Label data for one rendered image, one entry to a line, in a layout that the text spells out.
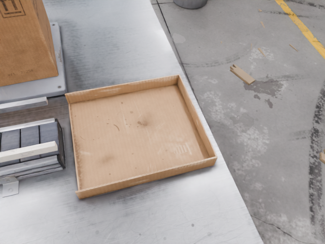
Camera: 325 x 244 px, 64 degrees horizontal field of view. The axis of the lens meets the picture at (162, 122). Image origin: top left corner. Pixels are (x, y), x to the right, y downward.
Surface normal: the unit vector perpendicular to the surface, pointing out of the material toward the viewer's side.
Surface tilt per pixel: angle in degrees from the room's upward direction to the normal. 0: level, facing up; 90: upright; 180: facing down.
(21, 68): 90
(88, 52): 0
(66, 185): 0
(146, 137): 0
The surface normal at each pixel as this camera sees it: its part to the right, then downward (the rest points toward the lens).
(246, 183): 0.06, -0.57
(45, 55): 0.33, 0.78
